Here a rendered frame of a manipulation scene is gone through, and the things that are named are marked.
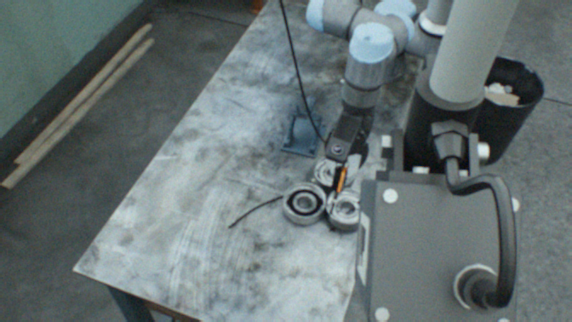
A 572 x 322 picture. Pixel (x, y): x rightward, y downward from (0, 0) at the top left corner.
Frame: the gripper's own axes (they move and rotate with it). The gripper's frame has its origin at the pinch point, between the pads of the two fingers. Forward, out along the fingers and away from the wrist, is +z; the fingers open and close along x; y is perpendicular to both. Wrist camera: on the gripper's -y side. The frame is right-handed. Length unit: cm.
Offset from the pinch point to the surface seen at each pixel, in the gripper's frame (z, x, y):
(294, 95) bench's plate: 8.7, 24.1, 35.9
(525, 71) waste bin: 33, -51, 137
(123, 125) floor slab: 86, 124, 75
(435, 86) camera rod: -69, -12, -68
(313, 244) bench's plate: 14.7, 1.2, -9.9
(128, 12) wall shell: 64, 166, 144
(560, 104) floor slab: 68, -83, 179
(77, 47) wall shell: 64, 165, 98
